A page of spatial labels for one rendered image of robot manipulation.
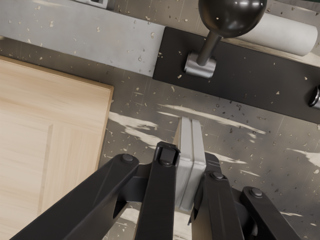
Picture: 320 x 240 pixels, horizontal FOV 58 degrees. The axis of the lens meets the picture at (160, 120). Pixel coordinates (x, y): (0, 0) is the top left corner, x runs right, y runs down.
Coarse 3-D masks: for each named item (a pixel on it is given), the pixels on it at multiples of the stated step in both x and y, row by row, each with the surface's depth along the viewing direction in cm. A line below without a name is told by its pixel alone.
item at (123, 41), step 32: (0, 0) 27; (32, 0) 27; (64, 0) 27; (0, 32) 28; (32, 32) 28; (64, 32) 28; (96, 32) 28; (128, 32) 27; (160, 32) 27; (192, 32) 29; (128, 64) 28
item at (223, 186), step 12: (204, 180) 14; (216, 180) 14; (228, 180) 14; (204, 192) 13; (216, 192) 13; (228, 192) 13; (204, 204) 12; (216, 204) 12; (228, 204) 12; (192, 216) 14; (204, 216) 12; (216, 216) 11; (228, 216) 11; (192, 228) 14; (204, 228) 11; (216, 228) 10; (228, 228) 11; (240, 228) 11
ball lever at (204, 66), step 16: (208, 0) 15; (224, 0) 15; (240, 0) 15; (256, 0) 15; (208, 16) 16; (224, 16) 15; (240, 16) 15; (256, 16) 15; (224, 32) 16; (240, 32) 16; (208, 48) 22; (192, 64) 26; (208, 64) 26
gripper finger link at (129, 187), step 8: (168, 144) 18; (152, 160) 16; (144, 168) 14; (136, 176) 13; (144, 176) 13; (128, 184) 13; (136, 184) 13; (144, 184) 14; (120, 192) 13; (128, 192) 13; (136, 192) 14; (144, 192) 14; (120, 200) 14; (128, 200) 14; (136, 200) 14
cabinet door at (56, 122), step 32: (0, 64) 32; (32, 64) 33; (0, 96) 33; (32, 96) 32; (64, 96) 32; (96, 96) 32; (0, 128) 34; (32, 128) 34; (64, 128) 33; (96, 128) 33; (0, 160) 36; (32, 160) 36; (64, 160) 35; (96, 160) 34; (0, 192) 37; (32, 192) 37; (64, 192) 36; (0, 224) 39
